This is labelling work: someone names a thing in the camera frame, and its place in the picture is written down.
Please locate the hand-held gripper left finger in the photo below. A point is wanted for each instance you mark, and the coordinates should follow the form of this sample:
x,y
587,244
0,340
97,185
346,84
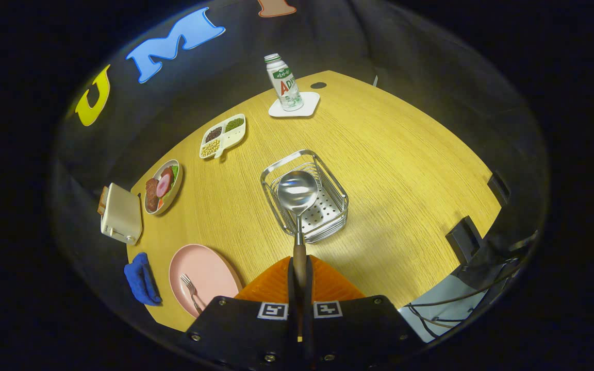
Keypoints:
x,y
240,335

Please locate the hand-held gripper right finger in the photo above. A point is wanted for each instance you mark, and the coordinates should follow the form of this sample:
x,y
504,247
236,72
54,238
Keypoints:
x,y
364,335

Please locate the pink plate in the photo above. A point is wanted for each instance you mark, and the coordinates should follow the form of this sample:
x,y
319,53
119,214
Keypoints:
x,y
209,273

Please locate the blue cloth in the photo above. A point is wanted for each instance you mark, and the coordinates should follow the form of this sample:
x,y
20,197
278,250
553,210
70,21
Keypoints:
x,y
142,281

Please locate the black table clamp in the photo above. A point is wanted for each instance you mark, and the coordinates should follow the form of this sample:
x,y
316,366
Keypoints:
x,y
499,188
464,239

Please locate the plate of meat and vegetables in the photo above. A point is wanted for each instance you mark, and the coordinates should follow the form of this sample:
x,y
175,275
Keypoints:
x,y
160,188

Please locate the white toaster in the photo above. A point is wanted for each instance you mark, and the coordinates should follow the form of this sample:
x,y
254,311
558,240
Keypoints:
x,y
121,214

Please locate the toast slices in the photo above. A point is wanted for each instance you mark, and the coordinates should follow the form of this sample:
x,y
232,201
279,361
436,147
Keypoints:
x,y
102,201

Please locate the white divided dish of beans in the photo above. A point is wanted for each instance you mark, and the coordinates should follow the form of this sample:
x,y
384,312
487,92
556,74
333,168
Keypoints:
x,y
223,136

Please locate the white square coaster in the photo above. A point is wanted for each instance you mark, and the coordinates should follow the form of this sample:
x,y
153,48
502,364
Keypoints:
x,y
308,103

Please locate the black table grommet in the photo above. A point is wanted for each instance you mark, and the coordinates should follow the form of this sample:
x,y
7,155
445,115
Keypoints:
x,y
318,85

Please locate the clear bottle with green cap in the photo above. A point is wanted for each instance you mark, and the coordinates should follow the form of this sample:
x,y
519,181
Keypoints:
x,y
285,82

